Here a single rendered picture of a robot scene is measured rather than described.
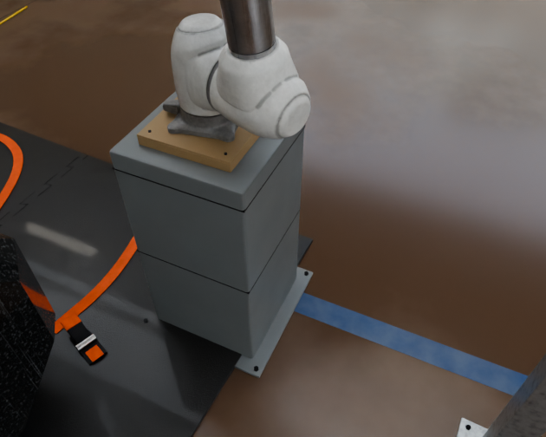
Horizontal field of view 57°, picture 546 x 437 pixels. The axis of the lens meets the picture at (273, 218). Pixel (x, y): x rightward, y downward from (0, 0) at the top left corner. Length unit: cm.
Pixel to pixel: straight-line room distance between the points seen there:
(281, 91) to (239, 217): 36
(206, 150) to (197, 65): 21
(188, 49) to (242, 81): 20
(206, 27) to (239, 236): 51
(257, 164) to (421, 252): 111
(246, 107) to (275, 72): 10
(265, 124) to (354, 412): 105
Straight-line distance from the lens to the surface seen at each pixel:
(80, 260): 223
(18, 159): 285
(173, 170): 130
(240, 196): 122
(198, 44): 121
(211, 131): 132
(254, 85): 107
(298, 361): 185
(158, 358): 188
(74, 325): 197
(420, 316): 202
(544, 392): 136
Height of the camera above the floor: 162
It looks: 46 degrees down
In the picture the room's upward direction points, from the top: straight up
